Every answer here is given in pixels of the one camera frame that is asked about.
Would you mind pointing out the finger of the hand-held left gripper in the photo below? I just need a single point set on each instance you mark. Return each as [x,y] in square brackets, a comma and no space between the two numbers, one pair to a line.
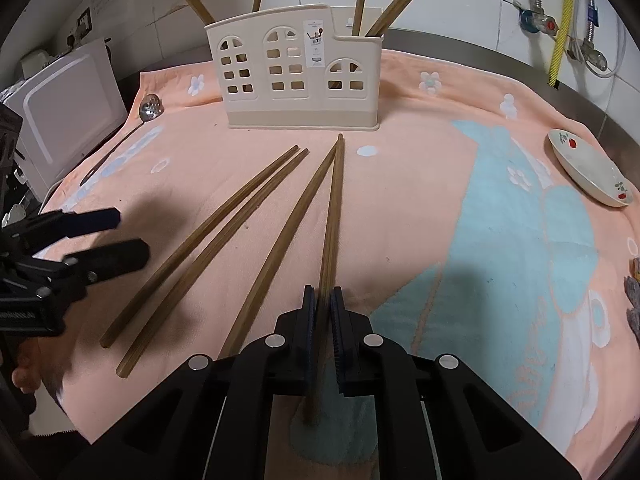
[95,220]
[120,257]

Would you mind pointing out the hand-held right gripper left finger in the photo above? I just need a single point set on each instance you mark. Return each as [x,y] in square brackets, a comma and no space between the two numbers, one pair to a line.
[310,320]

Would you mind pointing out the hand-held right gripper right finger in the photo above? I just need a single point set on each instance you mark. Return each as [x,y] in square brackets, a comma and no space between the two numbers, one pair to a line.
[337,325]

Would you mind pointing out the beige plastic utensil holder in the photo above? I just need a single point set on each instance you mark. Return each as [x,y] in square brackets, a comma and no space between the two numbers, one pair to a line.
[250,110]

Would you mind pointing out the person's left hand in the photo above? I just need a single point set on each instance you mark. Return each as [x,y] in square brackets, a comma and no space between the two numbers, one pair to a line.
[27,375]

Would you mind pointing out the white microwave oven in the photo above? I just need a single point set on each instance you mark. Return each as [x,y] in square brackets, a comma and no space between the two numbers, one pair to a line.
[65,105]

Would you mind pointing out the metal slotted spoon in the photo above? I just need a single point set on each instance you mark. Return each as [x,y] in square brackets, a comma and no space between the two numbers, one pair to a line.
[149,107]

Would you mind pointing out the peach printed towel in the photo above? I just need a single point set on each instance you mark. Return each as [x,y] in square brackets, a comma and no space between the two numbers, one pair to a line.
[410,185]

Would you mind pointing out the white plastic container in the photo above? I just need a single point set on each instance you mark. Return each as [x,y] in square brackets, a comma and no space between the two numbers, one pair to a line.
[35,62]

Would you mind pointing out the grey cloth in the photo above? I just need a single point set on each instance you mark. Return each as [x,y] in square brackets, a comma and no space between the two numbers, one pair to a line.
[634,305]

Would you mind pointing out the white flower print dish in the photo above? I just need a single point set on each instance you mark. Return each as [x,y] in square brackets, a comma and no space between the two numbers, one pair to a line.
[590,167]

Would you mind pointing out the metal pipe valve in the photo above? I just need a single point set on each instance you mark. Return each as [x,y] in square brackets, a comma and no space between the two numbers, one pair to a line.
[537,22]
[592,57]

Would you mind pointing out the thin white tube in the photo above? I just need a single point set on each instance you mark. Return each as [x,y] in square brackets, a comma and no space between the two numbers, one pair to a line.
[620,35]

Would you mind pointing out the black wall socket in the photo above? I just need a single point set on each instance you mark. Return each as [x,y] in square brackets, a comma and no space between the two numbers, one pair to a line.
[82,20]

